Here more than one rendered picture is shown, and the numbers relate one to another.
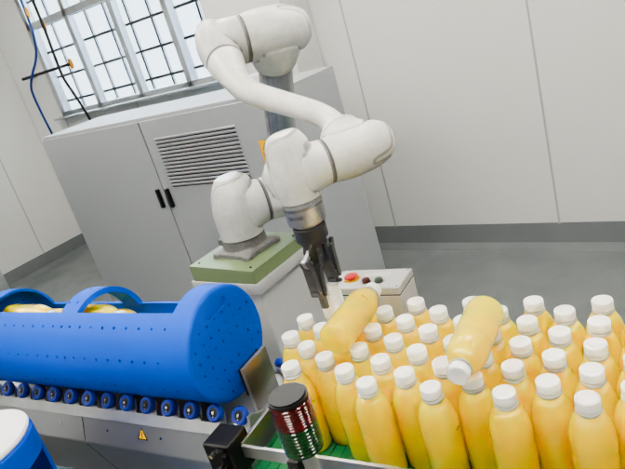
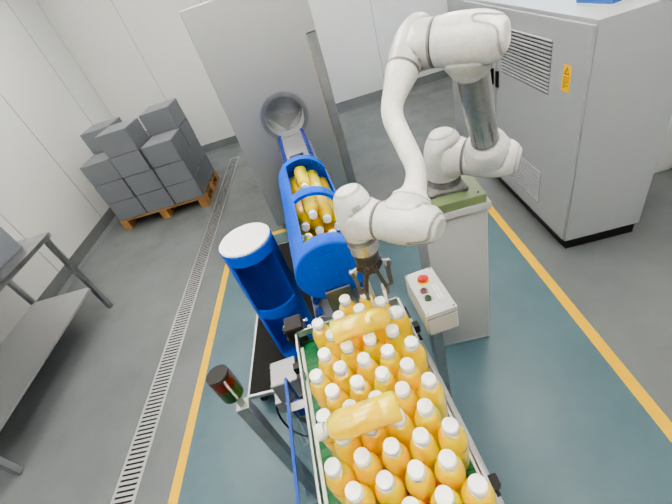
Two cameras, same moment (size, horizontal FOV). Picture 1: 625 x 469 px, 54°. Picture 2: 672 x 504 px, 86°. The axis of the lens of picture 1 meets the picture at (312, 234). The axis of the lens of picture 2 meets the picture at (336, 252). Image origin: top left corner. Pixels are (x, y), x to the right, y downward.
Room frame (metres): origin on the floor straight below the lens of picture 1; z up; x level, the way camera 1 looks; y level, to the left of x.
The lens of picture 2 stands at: (0.78, -0.65, 2.00)
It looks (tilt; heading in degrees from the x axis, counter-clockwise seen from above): 38 degrees down; 57
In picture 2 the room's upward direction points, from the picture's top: 20 degrees counter-clockwise
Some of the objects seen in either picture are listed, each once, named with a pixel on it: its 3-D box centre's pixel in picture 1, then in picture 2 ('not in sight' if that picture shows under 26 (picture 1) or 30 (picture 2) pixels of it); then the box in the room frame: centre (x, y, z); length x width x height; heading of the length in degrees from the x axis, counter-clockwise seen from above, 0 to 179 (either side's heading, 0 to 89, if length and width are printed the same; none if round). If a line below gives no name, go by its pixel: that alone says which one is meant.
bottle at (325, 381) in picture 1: (338, 399); (340, 353); (1.11, 0.05, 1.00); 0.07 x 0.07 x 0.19
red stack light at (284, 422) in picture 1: (291, 409); (221, 380); (0.78, 0.11, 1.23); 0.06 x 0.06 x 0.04
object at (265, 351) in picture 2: not in sight; (292, 304); (1.52, 1.32, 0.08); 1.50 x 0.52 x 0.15; 50
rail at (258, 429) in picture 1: (288, 389); (347, 317); (1.25, 0.16, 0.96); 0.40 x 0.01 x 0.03; 146
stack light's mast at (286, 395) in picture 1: (300, 436); (230, 389); (0.78, 0.11, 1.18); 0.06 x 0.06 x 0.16
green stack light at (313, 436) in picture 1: (299, 434); (229, 388); (0.78, 0.11, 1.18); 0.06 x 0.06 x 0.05
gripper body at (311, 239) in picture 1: (313, 241); (368, 261); (1.30, 0.00, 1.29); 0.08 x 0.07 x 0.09; 146
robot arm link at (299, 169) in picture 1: (296, 164); (358, 212); (1.30, -0.01, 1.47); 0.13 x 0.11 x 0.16; 102
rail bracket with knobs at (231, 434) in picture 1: (232, 452); (297, 330); (1.10, 0.30, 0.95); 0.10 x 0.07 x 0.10; 146
